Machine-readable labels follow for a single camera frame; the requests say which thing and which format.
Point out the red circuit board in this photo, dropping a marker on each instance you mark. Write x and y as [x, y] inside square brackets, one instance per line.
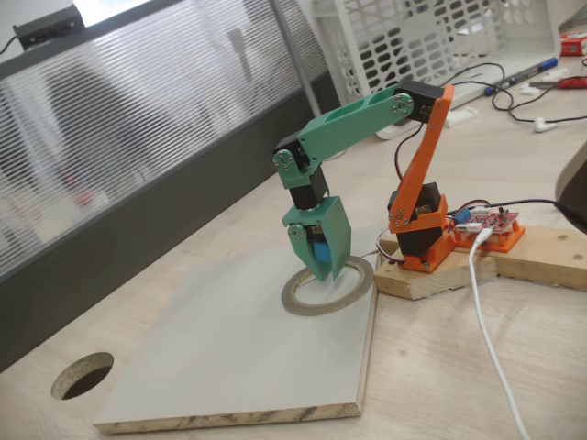
[490, 221]

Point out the small blue cube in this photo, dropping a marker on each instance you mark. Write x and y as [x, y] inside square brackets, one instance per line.
[323, 254]

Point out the white chipboard panel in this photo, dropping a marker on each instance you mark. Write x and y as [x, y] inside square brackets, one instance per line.
[229, 330]

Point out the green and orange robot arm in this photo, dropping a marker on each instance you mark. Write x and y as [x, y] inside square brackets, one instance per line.
[348, 124]

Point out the white plastic printed part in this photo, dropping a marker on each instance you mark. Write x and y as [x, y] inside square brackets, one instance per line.
[461, 117]

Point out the long wooden base plank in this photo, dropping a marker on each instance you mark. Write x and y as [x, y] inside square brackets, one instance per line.
[546, 256]

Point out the dark rounded object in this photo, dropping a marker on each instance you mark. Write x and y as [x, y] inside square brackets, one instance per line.
[573, 183]

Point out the blue capped marker pen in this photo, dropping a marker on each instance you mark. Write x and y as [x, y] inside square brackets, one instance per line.
[527, 73]

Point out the white plastic lattice basket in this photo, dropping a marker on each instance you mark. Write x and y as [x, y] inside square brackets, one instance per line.
[504, 36]

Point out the black box device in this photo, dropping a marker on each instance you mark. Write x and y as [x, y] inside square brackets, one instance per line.
[48, 25]

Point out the light wooden base block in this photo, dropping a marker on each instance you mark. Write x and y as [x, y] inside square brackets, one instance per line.
[426, 282]

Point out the frosted glass desk partition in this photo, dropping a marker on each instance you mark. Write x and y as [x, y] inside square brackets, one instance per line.
[137, 114]

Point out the green gripper with servo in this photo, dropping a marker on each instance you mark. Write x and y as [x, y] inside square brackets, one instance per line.
[334, 229]

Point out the white earbud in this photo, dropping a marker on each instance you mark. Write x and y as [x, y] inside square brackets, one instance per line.
[543, 126]

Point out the small white plastic piece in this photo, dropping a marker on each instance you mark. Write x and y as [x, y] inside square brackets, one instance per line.
[529, 89]

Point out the red and white box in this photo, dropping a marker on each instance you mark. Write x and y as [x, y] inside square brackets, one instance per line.
[573, 46]

